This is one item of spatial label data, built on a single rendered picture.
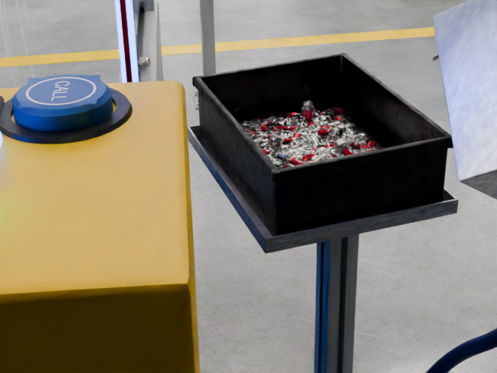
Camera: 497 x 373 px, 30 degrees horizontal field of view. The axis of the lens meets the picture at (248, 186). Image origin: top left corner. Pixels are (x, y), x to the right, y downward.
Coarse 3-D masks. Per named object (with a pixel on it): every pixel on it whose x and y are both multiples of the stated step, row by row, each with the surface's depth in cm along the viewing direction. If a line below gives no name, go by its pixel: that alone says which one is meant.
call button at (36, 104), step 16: (32, 80) 39; (48, 80) 39; (64, 80) 39; (80, 80) 39; (96, 80) 38; (16, 96) 37; (32, 96) 37; (48, 96) 37; (64, 96) 37; (80, 96) 37; (96, 96) 37; (16, 112) 37; (32, 112) 36; (48, 112) 36; (64, 112) 36; (80, 112) 36; (96, 112) 37; (32, 128) 37; (48, 128) 36; (64, 128) 36; (80, 128) 37
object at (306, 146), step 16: (288, 112) 96; (320, 112) 95; (336, 112) 95; (256, 128) 92; (272, 128) 92; (288, 128) 92; (304, 128) 91; (320, 128) 91; (352, 128) 92; (288, 144) 89; (304, 144) 88; (320, 144) 88; (352, 144) 88; (368, 144) 88; (272, 160) 86; (304, 160) 86; (320, 160) 86
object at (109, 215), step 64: (0, 128) 37; (128, 128) 37; (0, 192) 32; (64, 192) 32; (128, 192) 32; (0, 256) 29; (64, 256) 29; (128, 256) 29; (192, 256) 30; (0, 320) 28; (64, 320) 28; (128, 320) 28; (192, 320) 29
